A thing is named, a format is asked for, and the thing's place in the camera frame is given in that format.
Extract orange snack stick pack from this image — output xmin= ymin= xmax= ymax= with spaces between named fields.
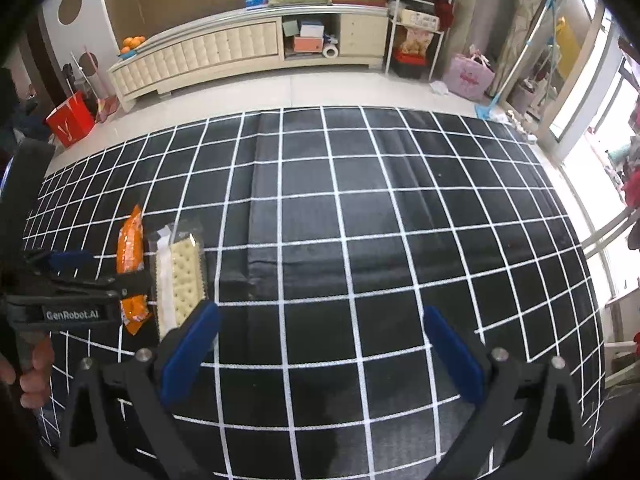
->
xmin=116 ymin=204 xmax=151 ymax=336

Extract clear cream cracker pack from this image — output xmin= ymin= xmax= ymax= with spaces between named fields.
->
xmin=149 ymin=219 xmax=208 ymax=340

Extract person left hand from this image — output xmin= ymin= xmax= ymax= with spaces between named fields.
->
xmin=0 ymin=336 xmax=54 ymax=410

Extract red paper bag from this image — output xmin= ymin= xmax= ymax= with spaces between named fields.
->
xmin=46 ymin=91 xmax=96 ymax=148

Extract black white grid tablecloth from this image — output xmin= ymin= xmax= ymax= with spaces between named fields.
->
xmin=24 ymin=106 xmax=603 ymax=479

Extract oranges on blue plate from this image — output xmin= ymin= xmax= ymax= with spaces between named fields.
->
xmin=119 ymin=36 xmax=145 ymax=58

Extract pink gift bag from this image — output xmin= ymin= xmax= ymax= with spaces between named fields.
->
xmin=442 ymin=50 xmax=495 ymax=102

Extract cream tv cabinet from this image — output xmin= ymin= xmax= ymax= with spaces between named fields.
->
xmin=108 ymin=3 xmax=388 ymax=112

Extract white metal shelf rack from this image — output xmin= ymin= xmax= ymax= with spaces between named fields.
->
xmin=384 ymin=0 xmax=456 ymax=79

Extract blue handled mop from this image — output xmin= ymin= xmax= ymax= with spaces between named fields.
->
xmin=473 ymin=0 xmax=559 ymax=122

